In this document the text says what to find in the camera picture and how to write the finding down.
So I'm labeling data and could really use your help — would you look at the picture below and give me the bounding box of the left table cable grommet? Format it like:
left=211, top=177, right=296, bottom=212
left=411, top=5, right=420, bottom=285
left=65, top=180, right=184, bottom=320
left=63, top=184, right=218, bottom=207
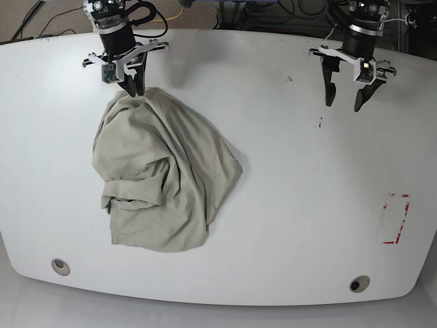
left=51, top=258, right=70, bottom=277

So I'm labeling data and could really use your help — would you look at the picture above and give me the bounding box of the yellow cable on floor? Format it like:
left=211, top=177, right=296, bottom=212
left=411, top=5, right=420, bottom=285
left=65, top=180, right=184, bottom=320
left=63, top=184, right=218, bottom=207
left=152, top=3, right=187, bottom=24

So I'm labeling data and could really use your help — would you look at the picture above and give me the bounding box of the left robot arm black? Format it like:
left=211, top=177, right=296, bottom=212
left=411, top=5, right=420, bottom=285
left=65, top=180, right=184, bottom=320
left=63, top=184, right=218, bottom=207
left=309, top=1, right=397, bottom=112

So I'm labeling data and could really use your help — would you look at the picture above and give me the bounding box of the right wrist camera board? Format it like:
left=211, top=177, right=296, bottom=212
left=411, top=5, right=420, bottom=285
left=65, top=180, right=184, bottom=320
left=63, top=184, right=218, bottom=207
left=101, top=63, right=118, bottom=83

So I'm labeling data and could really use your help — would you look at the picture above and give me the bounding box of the beige grey t-shirt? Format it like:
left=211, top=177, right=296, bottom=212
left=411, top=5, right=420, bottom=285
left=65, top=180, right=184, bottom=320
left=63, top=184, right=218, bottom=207
left=92, top=88, right=243, bottom=253

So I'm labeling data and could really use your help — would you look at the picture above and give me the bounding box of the red tape rectangle marking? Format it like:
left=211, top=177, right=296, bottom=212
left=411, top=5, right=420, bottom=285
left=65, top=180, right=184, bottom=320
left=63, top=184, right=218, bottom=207
left=378, top=193, right=411, bottom=245

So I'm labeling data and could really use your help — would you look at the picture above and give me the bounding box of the table cable grommet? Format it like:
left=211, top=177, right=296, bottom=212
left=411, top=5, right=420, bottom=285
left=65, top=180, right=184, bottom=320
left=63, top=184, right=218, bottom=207
left=51, top=258, right=70, bottom=277
left=349, top=275, right=370, bottom=293

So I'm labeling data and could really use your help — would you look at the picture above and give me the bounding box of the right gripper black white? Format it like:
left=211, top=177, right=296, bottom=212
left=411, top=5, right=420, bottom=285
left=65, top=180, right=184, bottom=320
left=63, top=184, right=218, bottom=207
left=82, top=23, right=169, bottom=96

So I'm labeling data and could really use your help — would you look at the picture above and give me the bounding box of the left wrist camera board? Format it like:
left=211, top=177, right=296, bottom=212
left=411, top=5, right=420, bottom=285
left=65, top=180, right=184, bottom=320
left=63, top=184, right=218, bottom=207
left=354, top=61, right=375, bottom=85

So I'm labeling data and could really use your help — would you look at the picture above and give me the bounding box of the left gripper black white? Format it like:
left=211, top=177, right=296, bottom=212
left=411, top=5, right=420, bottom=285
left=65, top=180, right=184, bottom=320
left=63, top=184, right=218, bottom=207
left=309, top=25, right=396, bottom=112

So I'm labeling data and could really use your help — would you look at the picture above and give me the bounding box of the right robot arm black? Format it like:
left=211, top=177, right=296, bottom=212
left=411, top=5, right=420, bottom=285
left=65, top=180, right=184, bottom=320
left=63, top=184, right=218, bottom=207
left=82, top=0, right=169, bottom=97

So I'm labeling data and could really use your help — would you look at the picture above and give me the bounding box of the white cable on floor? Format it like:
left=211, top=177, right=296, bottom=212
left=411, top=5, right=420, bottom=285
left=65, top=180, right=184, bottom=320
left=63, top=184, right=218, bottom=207
left=324, top=15, right=409, bottom=40

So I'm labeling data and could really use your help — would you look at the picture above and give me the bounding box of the right table cable grommet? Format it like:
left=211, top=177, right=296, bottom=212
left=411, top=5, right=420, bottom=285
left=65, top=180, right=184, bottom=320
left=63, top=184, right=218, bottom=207
left=349, top=275, right=370, bottom=293

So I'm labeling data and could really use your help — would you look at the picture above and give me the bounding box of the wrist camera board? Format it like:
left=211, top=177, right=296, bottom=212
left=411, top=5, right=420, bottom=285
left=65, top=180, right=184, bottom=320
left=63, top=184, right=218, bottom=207
left=354, top=61, right=375, bottom=85
left=101, top=63, right=118, bottom=83

